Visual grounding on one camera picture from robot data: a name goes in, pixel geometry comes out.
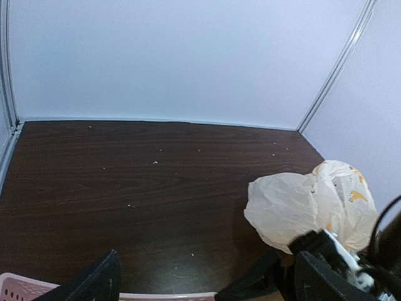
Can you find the beige plastic bag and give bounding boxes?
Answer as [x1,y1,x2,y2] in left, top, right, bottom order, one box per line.
[244,160,378,254]

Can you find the pink perforated plastic basket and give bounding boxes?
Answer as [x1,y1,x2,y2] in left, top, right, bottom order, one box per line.
[1,273,216,301]

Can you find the right aluminium frame post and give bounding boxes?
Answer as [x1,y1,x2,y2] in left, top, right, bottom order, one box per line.
[296,0,379,134]

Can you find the left aluminium frame post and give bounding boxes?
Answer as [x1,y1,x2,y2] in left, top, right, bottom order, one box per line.
[1,0,20,135]

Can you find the aluminium frame post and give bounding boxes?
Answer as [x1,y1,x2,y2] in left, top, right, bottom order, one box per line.
[296,0,379,134]
[1,0,20,135]

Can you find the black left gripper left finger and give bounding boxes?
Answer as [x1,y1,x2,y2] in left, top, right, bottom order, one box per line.
[37,250,122,301]

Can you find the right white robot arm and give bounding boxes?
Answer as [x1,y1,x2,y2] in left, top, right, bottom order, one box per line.
[288,216,400,300]

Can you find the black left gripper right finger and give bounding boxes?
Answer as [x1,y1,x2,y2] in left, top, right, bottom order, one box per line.
[215,249,282,301]

